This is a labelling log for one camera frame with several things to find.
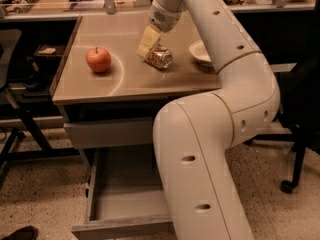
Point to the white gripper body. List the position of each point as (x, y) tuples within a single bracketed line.
[(165, 19)]

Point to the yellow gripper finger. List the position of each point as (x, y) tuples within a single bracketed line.
[(149, 40)]

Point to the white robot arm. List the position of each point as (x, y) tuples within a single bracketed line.
[(191, 134)]

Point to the grey drawer cabinet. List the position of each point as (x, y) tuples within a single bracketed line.
[(131, 88)]

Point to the closed top drawer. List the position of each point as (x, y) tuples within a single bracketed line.
[(110, 133)]

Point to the open middle drawer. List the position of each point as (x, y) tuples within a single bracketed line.
[(125, 196)]

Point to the white bowl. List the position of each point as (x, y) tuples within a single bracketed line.
[(200, 54)]

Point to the red apple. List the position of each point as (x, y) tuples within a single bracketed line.
[(98, 60)]

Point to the grey chair left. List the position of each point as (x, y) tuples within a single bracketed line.
[(8, 41)]

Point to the black office chair right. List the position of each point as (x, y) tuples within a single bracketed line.
[(299, 113)]

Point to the dark shoe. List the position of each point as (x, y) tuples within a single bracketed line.
[(25, 233)]

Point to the black desk frame left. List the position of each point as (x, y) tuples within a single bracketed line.
[(46, 150)]

